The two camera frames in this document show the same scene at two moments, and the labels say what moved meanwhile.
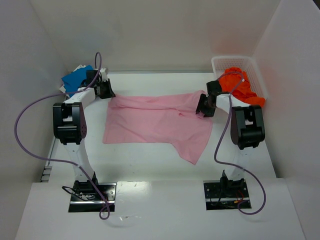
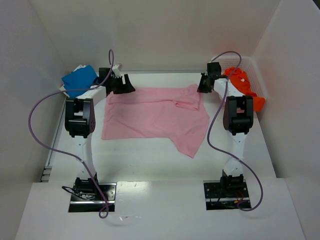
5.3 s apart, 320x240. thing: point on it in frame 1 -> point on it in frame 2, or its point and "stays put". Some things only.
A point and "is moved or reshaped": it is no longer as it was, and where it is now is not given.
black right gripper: [204, 106] -> [206, 82]
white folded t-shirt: [62, 88] stays put
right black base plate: [225, 194] stays put
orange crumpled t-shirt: [234, 80] stays put
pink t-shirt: [166, 119] is moved or reshaped
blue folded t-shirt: [72, 81] stays put
